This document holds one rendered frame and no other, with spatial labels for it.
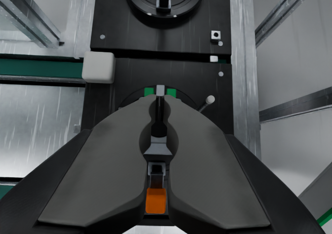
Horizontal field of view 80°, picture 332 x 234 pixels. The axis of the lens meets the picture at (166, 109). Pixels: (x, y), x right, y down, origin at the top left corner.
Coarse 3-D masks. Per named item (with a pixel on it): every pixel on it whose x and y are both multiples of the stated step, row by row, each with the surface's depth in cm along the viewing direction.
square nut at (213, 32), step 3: (210, 33) 34; (213, 33) 33; (216, 33) 34; (219, 33) 34; (210, 36) 34; (213, 36) 33; (216, 36) 34; (219, 36) 33; (210, 39) 34; (213, 39) 33; (216, 39) 33; (219, 39) 33
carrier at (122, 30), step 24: (96, 0) 35; (120, 0) 35; (144, 0) 33; (192, 0) 33; (216, 0) 36; (96, 24) 34; (120, 24) 34; (144, 24) 34; (168, 24) 34; (192, 24) 35; (216, 24) 35; (96, 48) 33; (120, 48) 33; (144, 48) 33; (168, 48) 34; (192, 48) 34; (216, 48) 34
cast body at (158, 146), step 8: (160, 88) 24; (160, 120) 19; (152, 128) 19; (160, 128) 19; (152, 136) 19; (160, 136) 19; (152, 144) 22; (160, 144) 22; (152, 152) 22; (160, 152) 22; (168, 152) 22
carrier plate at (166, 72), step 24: (120, 72) 32; (144, 72) 33; (168, 72) 33; (192, 72) 33; (216, 72) 33; (96, 96) 32; (120, 96) 32; (192, 96) 32; (216, 96) 32; (96, 120) 31; (216, 120) 32
